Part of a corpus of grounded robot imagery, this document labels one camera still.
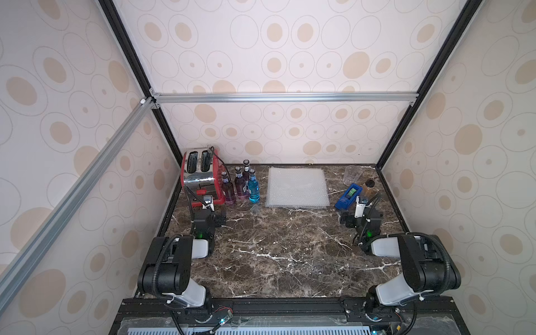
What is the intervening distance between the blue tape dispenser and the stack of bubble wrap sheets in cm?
6

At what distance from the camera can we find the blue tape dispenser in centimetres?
99

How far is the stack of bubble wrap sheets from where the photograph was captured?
1047 millimetres
